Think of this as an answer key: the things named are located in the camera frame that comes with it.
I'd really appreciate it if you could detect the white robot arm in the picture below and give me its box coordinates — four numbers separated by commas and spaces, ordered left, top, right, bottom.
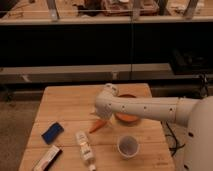
94, 83, 213, 171

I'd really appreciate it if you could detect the orange round plate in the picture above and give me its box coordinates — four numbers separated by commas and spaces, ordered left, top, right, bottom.
114, 94, 141, 124

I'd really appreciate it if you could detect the white paper cup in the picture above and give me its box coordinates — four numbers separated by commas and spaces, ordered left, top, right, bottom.
116, 135, 140, 159

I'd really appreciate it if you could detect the blue sponge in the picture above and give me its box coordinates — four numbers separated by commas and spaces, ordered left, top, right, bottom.
42, 122, 64, 144

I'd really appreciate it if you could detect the white squeeze bottle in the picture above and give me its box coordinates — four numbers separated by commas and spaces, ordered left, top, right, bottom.
76, 131, 96, 171

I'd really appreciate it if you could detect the black device on shelf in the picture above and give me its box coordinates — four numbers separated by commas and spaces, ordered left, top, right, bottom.
170, 49, 213, 75

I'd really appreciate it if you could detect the black cable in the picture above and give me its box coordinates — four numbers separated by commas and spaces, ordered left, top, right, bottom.
162, 121, 188, 158

